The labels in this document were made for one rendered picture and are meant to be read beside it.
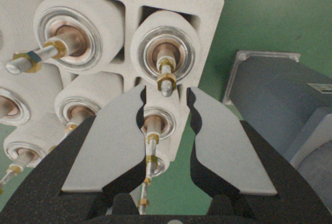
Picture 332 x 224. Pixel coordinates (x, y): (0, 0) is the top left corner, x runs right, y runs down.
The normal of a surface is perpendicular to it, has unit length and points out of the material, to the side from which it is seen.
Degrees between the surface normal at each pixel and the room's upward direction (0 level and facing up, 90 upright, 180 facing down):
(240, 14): 0
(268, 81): 90
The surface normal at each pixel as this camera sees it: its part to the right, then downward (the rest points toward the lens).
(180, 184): 0.01, 0.54
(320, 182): -0.95, 0.16
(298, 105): -0.67, -0.62
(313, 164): -0.99, -0.13
